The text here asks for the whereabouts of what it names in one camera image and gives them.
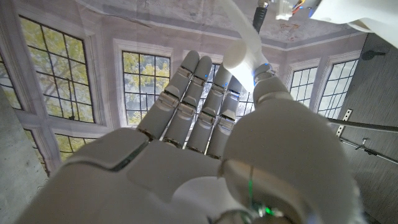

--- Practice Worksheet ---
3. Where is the printed window backdrop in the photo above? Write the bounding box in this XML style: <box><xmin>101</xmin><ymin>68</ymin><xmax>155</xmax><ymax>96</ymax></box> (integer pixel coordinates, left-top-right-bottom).
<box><xmin>0</xmin><ymin>0</ymin><xmax>371</xmax><ymax>175</ymax></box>

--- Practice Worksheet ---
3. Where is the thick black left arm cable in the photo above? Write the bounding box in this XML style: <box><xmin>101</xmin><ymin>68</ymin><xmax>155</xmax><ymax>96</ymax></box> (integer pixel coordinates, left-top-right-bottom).
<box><xmin>252</xmin><ymin>0</ymin><xmax>269</xmax><ymax>34</ymax></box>

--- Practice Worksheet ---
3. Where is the dark metal wall rail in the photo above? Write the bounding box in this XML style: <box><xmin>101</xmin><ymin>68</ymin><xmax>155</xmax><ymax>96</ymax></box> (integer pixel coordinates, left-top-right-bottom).
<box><xmin>326</xmin><ymin>118</ymin><xmax>398</xmax><ymax>133</ymax></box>

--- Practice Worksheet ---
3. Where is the black wall hook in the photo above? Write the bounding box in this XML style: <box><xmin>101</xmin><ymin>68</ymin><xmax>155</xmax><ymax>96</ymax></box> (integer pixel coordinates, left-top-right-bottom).
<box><xmin>362</xmin><ymin>49</ymin><xmax>386</xmax><ymax>62</ymax></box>

